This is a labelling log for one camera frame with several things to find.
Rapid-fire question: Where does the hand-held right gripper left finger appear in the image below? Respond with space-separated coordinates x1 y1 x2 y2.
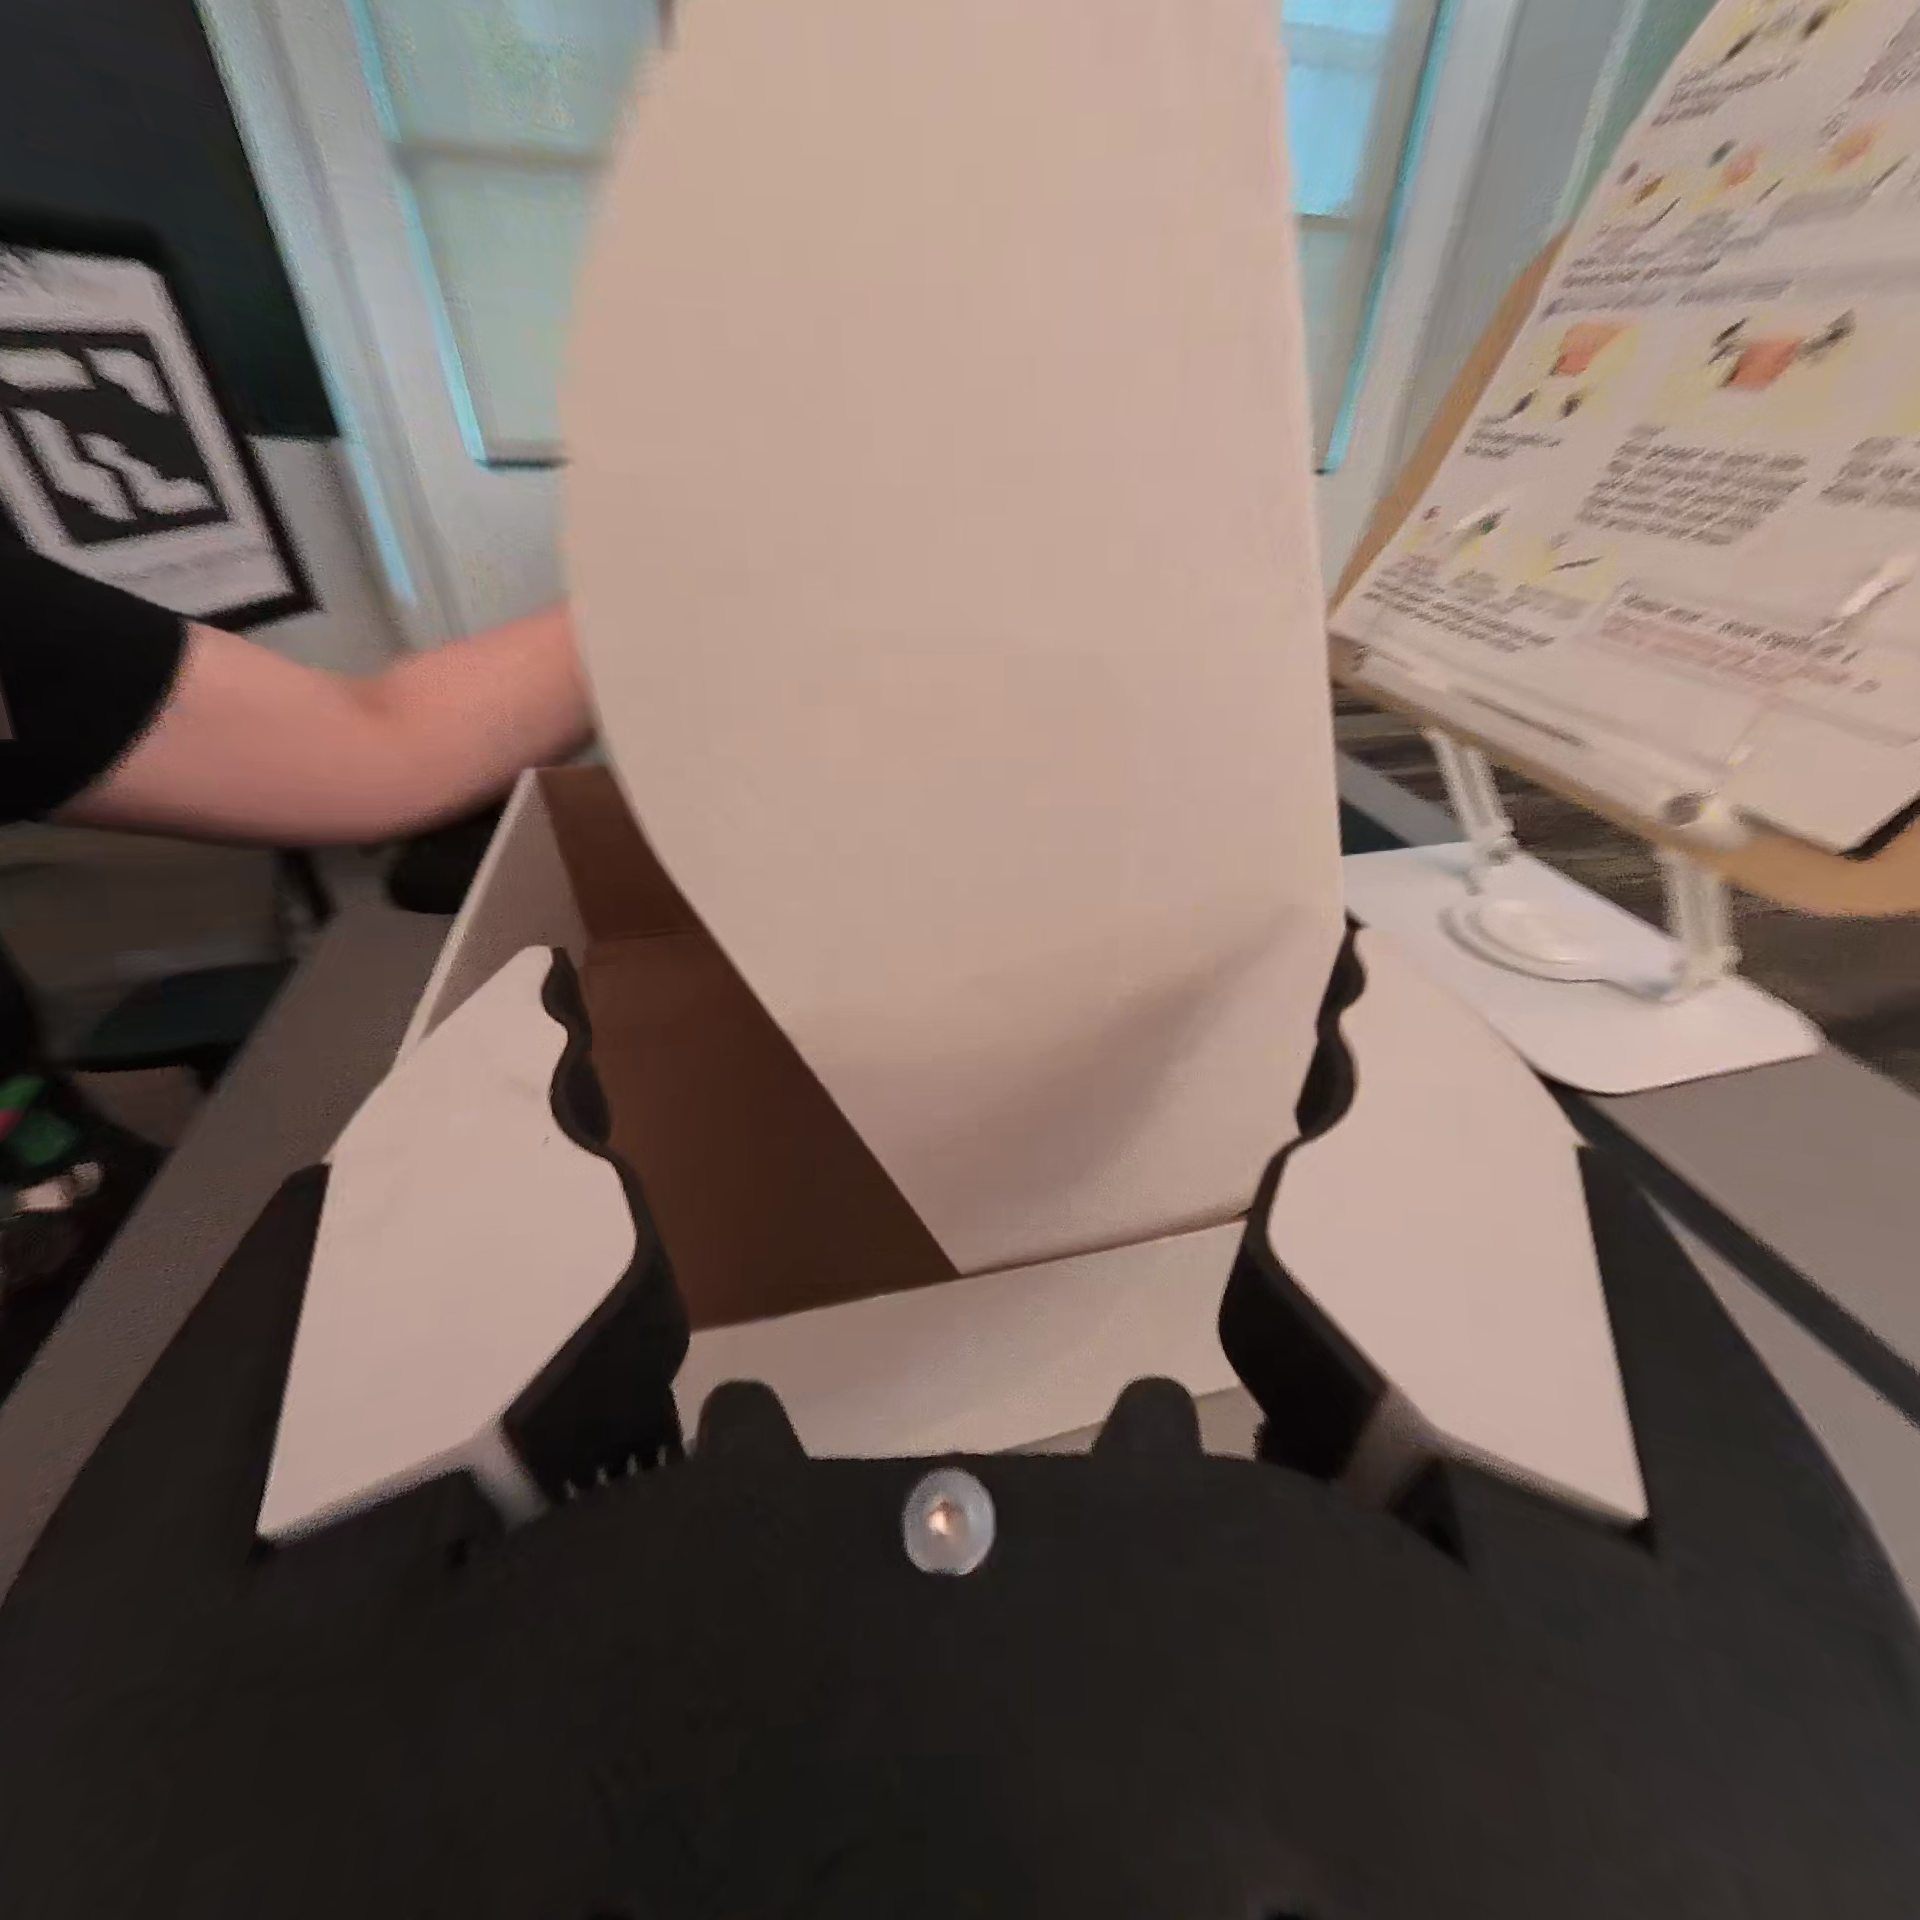
256 942 695 1538

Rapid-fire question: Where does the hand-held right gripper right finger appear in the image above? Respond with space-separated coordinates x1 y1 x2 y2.
1216 922 1653 1530

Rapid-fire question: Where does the white cardboard box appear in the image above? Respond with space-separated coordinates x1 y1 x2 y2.
393 0 1353 1465

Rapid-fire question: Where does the person's left forearm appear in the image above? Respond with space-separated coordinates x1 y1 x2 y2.
65 608 599 842

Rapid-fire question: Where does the instruction sheet on stand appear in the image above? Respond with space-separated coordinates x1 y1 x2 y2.
1327 0 1920 1097

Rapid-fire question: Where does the person's colourful printed garment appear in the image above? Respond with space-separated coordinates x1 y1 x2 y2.
0 1049 99 1248

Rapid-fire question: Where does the person's black shirt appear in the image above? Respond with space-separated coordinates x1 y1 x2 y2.
0 509 195 829

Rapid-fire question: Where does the printed instruction sheet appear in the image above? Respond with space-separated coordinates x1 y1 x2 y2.
1333 0 1920 858

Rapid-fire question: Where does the black framed printed sign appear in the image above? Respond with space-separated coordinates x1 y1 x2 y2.
0 224 324 633

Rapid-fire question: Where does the window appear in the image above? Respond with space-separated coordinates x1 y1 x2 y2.
200 0 1502 474

